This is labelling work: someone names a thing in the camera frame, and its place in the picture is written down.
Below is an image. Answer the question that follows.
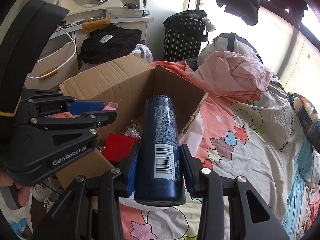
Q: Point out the black garment on desk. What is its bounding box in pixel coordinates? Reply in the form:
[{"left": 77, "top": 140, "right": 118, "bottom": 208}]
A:
[{"left": 80, "top": 24, "right": 142, "bottom": 64}]

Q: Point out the dark blue cylindrical bottle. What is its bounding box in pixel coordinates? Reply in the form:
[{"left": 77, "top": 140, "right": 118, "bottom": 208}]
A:
[{"left": 135, "top": 95, "right": 185, "bottom": 207}]

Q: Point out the white dressing table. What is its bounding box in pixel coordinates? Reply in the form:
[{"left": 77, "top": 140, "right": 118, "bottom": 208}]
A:
[{"left": 24, "top": 0, "right": 153, "bottom": 89}]

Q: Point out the brown cardboard box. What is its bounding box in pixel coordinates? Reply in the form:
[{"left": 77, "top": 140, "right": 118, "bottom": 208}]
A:
[{"left": 53, "top": 54, "right": 208, "bottom": 189}]

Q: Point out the black wrist strap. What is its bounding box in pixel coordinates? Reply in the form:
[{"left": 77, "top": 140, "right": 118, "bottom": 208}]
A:
[{"left": 0, "top": 0, "right": 70, "bottom": 117}]

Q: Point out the dark printed pillow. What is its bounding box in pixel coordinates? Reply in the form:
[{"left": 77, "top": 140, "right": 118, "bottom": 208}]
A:
[{"left": 288, "top": 93, "right": 320, "bottom": 152}]

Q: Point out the pink cream tube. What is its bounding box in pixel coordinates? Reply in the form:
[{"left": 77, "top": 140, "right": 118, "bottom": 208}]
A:
[{"left": 103, "top": 102, "right": 118, "bottom": 111}]

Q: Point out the bag of cotton swabs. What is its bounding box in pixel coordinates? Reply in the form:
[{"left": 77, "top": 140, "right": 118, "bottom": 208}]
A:
[{"left": 120, "top": 120, "right": 142, "bottom": 141}]

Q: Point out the cartoon patterned duvet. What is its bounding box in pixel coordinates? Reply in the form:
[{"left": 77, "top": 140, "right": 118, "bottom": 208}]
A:
[{"left": 117, "top": 60, "right": 320, "bottom": 240}]

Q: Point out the long white carton box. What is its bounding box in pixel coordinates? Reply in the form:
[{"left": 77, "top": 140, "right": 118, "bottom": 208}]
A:
[{"left": 106, "top": 7, "right": 144, "bottom": 19}]

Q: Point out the white cable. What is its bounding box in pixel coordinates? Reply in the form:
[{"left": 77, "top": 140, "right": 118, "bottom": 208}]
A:
[{"left": 26, "top": 26, "right": 77, "bottom": 80}]

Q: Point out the person's left hand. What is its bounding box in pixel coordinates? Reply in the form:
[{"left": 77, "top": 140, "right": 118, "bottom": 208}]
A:
[{"left": 0, "top": 170, "right": 30, "bottom": 206}]

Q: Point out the pink crumpled sheet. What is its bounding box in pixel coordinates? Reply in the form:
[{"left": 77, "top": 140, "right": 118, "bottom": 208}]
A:
[{"left": 190, "top": 51, "right": 273, "bottom": 96}]

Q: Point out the black striped suitcase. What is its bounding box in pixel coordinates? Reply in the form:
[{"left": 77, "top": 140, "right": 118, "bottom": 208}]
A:
[{"left": 163, "top": 10, "right": 208, "bottom": 62}]

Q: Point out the red square gift box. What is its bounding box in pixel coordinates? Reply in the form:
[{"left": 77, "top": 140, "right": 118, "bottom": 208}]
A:
[{"left": 103, "top": 133, "right": 137, "bottom": 164}]

